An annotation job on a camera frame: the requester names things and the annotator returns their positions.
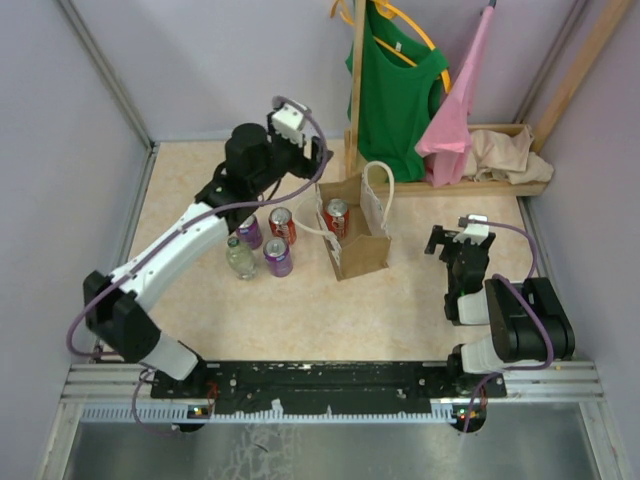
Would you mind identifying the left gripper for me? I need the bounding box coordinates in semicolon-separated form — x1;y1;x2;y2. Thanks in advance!
252;112;334;194

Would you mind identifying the wooden clothes rack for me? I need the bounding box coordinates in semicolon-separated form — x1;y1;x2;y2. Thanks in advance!
330;1;548;196

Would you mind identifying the yellow hanger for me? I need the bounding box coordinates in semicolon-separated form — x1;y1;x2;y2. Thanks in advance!
329;0;452;94

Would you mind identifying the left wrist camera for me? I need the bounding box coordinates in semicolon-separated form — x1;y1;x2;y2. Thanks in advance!
271;101;309;147

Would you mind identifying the beige cloth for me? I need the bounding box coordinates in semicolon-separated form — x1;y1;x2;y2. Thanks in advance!
463;126;554;185

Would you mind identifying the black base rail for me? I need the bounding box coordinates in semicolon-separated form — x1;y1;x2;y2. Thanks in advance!
151;361;483;416

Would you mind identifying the purple soda can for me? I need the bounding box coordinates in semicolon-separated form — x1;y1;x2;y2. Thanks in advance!
263;237;293;278
236;214;263;250

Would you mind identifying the wooden pole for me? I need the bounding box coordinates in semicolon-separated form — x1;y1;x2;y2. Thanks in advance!
532;0;634;153

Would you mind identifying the green t-shirt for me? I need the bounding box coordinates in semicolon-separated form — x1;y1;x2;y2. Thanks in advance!
358;1;449;182

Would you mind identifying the green cap glass bottle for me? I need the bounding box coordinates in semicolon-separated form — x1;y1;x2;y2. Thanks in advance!
226;236;257;280

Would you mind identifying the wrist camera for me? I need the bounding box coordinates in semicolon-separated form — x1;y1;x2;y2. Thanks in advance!
271;101;309;147
454;214;490;245

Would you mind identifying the red cola can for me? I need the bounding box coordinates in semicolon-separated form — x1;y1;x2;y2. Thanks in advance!
323;198;349;240

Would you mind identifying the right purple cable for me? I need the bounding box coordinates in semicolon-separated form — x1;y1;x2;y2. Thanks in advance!
458;217;556;435

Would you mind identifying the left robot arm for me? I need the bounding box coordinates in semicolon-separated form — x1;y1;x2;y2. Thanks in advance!
75;121;333;397

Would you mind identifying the purple cable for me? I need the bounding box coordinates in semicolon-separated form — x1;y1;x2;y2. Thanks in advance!
64;94;331;440
458;217;556;435

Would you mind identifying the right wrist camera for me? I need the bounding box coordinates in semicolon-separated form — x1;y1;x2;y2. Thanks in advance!
454;214;490;245

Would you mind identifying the pink t-shirt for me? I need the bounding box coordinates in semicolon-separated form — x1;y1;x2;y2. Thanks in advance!
415;1;496;187

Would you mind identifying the red soda can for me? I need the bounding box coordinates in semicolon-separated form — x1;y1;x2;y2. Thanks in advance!
269;207;297;245

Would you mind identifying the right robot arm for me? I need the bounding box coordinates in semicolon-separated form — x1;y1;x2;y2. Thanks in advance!
425;217;576;396

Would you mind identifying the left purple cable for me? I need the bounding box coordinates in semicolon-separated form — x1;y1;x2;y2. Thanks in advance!
64;94;331;440

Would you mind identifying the brown canvas bag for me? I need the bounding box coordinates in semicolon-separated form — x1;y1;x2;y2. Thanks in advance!
292;161;395;281

